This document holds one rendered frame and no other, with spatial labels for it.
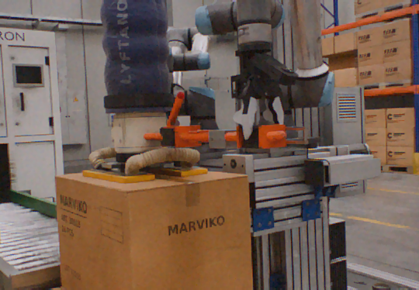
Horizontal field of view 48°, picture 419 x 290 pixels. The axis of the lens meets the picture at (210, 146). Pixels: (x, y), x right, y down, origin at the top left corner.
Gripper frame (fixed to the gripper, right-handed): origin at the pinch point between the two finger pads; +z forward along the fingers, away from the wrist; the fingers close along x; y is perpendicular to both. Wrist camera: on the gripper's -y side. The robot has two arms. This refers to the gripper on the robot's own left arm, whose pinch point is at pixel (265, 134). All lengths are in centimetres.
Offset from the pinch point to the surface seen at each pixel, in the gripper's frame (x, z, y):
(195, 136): 3.4, 0.2, 23.3
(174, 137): 4.4, 0.2, 32.0
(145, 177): 8.1, 11.5, 43.6
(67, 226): 20, 29, 79
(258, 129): 4.7, -1.2, -3.2
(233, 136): 3.5, 0.3, 7.3
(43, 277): 25, 49, 94
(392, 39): -717, -147, 433
